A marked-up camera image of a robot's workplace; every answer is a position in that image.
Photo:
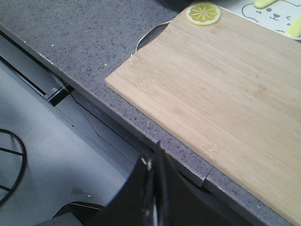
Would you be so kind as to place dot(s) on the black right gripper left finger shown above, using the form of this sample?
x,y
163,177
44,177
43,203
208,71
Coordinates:
x,y
133,204

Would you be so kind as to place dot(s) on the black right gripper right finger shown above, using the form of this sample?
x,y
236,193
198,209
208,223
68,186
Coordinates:
x,y
177,204

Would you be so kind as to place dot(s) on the light blue plate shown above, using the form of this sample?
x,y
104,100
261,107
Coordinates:
x,y
174,3

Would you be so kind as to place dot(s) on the white bear tray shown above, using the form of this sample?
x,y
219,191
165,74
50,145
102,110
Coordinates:
x,y
277,16

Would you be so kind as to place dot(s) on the wooden cutting board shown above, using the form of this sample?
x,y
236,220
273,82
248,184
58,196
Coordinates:
x,y
231,92

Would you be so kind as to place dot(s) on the lemon slice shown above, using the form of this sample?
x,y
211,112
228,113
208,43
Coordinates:
x,y
203,13

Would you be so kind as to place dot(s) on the yellow plastic knife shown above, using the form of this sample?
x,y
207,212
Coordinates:
x,y
294,30

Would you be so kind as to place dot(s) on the yellow plastic fork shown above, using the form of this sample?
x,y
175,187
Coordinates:
x,y
262,3

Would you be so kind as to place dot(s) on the black wire stand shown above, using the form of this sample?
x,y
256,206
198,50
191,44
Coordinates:
x,y
13,161

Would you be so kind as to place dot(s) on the metal board handle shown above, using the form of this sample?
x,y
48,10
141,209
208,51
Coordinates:
x,y
150,35

